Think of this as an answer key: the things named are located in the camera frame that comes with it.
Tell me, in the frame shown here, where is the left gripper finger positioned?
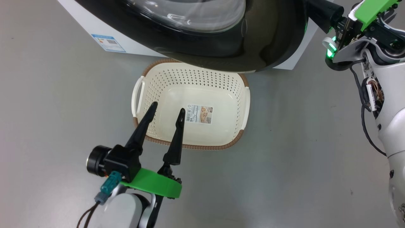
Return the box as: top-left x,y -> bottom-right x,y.
163,108 -> 186,166
125,102 -> 158,156

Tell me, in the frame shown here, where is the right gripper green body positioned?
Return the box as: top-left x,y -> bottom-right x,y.
331,0 -> 401,48

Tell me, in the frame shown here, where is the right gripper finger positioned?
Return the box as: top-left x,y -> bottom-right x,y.
305,0 -> 345,34

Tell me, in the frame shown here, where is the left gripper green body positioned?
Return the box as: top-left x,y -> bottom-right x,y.
120,163 -> 183,200

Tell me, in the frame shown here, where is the black glass washing machine door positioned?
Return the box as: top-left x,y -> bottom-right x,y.
74,0 -> 309,73

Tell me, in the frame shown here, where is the cream plastic laundry basket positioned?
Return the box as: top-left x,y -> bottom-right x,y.
131,58 -> 251,150

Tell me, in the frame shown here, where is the white front-load washing machine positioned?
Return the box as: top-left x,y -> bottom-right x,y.
57,0 -> 320,71

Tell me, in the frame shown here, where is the product label sticker with barcode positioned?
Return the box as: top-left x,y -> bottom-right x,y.
185,104 -> 213,124

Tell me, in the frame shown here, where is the blue energy label sticker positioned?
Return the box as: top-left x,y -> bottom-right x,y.
91,34 -> 126,53

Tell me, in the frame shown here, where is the teal left camera connector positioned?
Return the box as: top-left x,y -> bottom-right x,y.
94,171 -> 122,205

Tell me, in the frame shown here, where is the thin left arm cable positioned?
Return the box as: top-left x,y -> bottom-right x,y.
76,202 -> 100,228

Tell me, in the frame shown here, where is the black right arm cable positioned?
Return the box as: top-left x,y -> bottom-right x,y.
349,59 -> 387,157

